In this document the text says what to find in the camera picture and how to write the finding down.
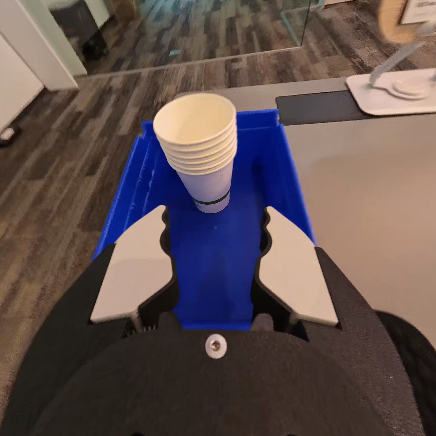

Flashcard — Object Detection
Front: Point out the blue plastic bin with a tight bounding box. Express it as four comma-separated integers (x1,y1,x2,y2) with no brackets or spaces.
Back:
93,109,317,332

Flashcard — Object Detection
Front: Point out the black wrist rest pad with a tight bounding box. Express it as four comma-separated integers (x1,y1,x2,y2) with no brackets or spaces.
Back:
375,311,436,436

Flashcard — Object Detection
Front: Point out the black flat plate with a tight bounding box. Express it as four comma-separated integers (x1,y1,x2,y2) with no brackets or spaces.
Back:
275,90,371,126

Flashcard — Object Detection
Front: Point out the white stand base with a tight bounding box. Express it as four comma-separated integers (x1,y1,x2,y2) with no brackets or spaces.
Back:
346,42,436,116

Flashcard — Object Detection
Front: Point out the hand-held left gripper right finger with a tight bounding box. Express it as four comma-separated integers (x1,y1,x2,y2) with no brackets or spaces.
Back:
251,206,339,332

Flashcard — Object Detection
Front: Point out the small black box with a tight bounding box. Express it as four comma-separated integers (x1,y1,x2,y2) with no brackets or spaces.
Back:
0,126,22,148

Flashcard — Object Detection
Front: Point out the wooden instruction board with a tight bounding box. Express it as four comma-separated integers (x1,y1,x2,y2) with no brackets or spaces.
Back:
378,0,436,45

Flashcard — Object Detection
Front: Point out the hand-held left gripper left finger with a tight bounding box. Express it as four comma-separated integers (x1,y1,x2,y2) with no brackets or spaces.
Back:
89,205,179,331

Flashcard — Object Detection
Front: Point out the white cabinet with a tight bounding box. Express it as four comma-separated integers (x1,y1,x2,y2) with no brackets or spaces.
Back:
0,0,88,133

